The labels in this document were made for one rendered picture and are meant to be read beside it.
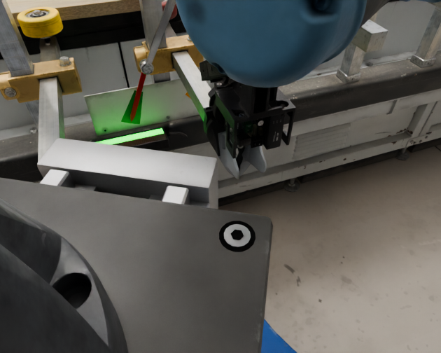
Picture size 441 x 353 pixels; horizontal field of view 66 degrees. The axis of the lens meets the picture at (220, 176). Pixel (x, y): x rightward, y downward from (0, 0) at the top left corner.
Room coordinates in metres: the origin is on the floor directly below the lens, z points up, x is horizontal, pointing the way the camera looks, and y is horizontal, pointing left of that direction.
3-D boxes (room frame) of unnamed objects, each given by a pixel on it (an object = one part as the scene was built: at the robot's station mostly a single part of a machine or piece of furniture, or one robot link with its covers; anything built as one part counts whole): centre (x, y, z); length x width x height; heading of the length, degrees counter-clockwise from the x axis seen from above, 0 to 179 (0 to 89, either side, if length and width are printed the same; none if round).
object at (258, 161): (0.34, -0.05, 0.86); 0.06 x 0.03 x 0.09; 20
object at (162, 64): (0.67, 0.11, 0.85); 0.13 x 0.06 x 0.05; 110
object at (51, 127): (0.54, 0.31, 0.83); 0.43 x 0.03 x 0.04; 20
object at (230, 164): (0.33, -0.02, 0.86); 0.06 x 0.03 x 0.09; 20
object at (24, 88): (0.58, 0.34, 0.84); 0.13 x 0.06 x 0.05; 110
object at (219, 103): (0.33, -0.03, 0.97); 0.09 x 0.08 x 0.12; 20
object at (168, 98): (0.63, 0.15, 0.75); 0.26 x 0.01 x 0.10; 110
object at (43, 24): (0.73, 0.37, 0.85); 0.08 x 0.08 x 0.11
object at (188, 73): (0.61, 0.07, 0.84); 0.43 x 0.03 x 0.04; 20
